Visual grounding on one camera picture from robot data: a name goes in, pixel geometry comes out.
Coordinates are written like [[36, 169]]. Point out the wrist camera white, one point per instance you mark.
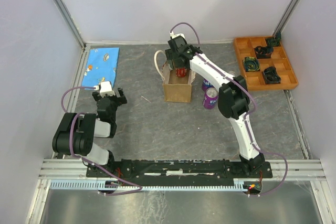
[[105, 89], [173, 35]]

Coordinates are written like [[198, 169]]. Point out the orange compartment tray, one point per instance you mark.
[[245, 47]]

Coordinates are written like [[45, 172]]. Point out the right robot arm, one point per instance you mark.
[[233, 97]]

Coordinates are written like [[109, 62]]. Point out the blue patterned cloth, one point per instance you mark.
[[101, 66]]

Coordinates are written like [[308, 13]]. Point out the aluminium frame rail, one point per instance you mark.
[[298, 169]]

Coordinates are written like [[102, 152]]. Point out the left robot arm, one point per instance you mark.
[[75, 133]]

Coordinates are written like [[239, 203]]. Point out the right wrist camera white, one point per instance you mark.
[[173, 35]]

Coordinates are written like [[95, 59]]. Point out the black rolled belt lower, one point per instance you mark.
[[271, 76]]

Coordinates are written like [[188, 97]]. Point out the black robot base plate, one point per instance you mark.
[[187, 173]]

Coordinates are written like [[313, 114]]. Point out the blue yellow rolled tie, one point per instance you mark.
[[251, 64]]

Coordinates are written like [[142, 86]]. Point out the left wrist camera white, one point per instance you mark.
[[105, 89]]

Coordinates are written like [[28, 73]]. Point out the brown canvas tote bag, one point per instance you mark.
[[175, 89]]

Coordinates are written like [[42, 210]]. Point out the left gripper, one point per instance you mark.
[[123, 100]]

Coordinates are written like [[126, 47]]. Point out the purple Fanta can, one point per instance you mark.
[[206, 85], [210, 98]]

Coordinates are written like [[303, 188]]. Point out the green rolled tie corner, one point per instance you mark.
[[275, 40]]

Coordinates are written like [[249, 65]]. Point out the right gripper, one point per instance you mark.
[[169, 56]]

